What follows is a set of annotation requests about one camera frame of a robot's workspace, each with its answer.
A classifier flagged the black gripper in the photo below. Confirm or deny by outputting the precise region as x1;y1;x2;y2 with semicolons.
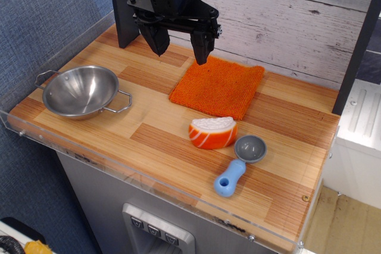
127;0;222;65

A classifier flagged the blue and grey spoon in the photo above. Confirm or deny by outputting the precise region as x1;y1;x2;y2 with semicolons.
214;135;267;197

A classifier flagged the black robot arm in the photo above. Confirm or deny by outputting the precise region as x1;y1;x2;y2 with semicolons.
127;0;221;65

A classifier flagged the orange red cloth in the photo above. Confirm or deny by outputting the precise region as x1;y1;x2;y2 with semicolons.
169;56;265;120

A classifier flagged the toy salmon sushi piece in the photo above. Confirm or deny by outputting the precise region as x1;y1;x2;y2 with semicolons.
188;117;238;149

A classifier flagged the grey toy fridge cabinet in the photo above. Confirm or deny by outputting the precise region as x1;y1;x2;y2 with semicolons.
58;153;272;253

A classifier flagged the clear acrylic table guard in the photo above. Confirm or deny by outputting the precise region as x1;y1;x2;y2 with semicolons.
1;11;338;253

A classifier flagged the silver dispenser button panel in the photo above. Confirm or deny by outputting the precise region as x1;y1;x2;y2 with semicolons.
122;203;196;253

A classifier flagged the white ribbed side counter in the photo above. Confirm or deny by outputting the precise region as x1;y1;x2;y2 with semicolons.
322;80;380;208

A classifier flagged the black and yellow object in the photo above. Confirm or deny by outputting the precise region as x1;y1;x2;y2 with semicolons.
1;217;54;253

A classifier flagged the dark left frame post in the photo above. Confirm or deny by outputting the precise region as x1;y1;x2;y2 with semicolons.
112;0;139;48

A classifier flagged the dark frame post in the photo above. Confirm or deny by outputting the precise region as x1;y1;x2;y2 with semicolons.
332;0;380;115
112;0;139;48

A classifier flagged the stainless steel bowl with handles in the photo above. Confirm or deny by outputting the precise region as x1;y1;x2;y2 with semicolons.
35;65;132;120

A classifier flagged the dark right frame post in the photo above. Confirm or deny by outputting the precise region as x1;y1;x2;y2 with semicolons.
332;0;380;115

